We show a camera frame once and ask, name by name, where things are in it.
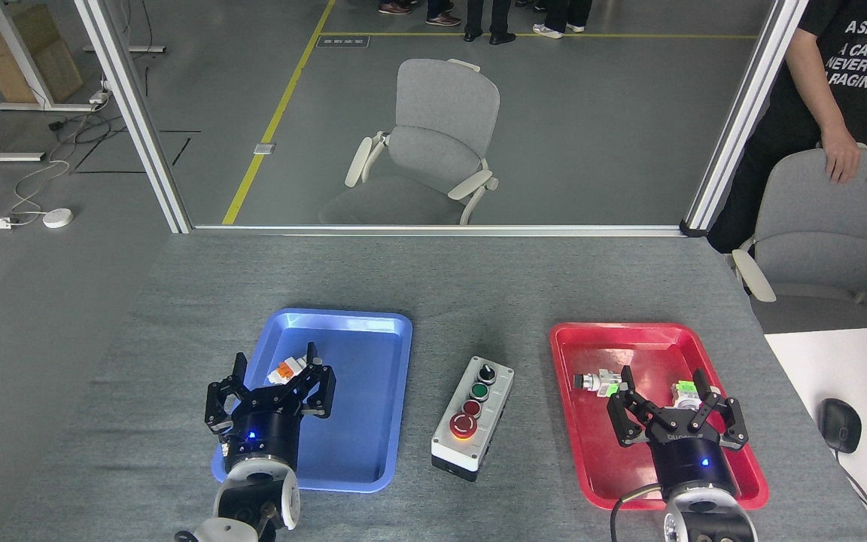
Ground wooden box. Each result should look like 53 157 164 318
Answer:
0 4 84 104

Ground white side table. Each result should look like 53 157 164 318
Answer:
763 325 867 542

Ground grey office chair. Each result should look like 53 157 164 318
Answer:
732 142 867 334
318 59 500 226

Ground silver aluminium rail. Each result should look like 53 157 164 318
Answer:
191 224 686 238

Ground red plastic tray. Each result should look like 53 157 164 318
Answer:
549 322 770 511

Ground black mouse cable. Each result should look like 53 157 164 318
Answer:
832 450 867 542

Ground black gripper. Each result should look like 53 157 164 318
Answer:
204 343 336 467
607 365 749 498

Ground person's right hand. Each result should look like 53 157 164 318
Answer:
823 124 862 184

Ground green push button switch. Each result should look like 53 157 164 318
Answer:
673 380 722 405

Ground red push button switch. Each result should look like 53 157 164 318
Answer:
266 356 310 386

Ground silver aluminium post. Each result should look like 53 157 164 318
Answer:
72 0 193 234
680 0 811 238

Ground white control box with buttons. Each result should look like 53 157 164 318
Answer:
431 356 515 483

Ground blue plastic tray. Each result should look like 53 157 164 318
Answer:
211 308 413 494

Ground white floor cable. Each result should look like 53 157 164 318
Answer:
11 157 73 224

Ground black knob switch green base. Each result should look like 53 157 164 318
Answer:
573 369 627 398

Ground person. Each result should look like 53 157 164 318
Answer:
464 0 517 46
707 0 867 254
379 0 463 27
515 0 594 40

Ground black floor cables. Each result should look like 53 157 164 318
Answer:
48 111 114 149

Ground black computer mouse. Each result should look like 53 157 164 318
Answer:
816 398 862 455

